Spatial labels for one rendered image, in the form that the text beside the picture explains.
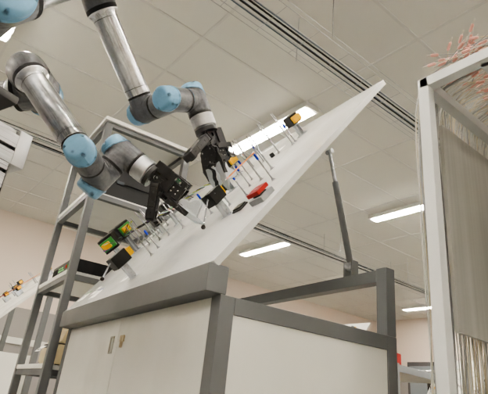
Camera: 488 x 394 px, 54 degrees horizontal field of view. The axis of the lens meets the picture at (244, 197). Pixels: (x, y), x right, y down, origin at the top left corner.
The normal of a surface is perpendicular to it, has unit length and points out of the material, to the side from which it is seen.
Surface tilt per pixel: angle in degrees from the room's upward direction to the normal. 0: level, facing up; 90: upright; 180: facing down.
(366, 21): 180
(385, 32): 180
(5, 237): 90
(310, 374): 90
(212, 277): 90
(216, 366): 90
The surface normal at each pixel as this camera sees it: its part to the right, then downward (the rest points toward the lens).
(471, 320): 0.63, -0.25
